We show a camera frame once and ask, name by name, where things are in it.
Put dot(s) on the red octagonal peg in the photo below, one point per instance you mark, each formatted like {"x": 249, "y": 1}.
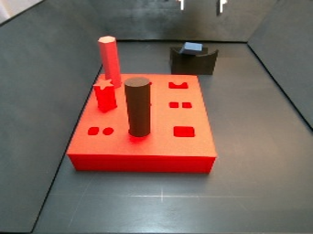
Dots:
{"x": 110, "y": 59}

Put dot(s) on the red star peg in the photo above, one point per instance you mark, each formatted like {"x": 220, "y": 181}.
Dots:
{"x": 105, "y": 95}

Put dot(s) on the black curved stand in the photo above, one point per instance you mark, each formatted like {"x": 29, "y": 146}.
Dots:
{"x": 193, "y": 64}

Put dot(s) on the red shape-sorting board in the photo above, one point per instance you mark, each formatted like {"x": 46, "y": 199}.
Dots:
{"x": 180, "y": 144}

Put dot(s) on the dark cylinder peg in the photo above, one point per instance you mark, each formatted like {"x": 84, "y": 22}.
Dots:
{"x": 137, "y": 91}

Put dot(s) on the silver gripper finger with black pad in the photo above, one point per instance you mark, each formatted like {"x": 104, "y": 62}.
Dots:
{"x": 181, "y": 4}

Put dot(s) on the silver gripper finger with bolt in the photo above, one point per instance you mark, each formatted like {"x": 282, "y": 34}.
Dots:
{"x": 221, "y": 4}

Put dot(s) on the blue double-square bar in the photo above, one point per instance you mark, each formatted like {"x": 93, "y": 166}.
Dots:
{"x": 192, "y": 48}

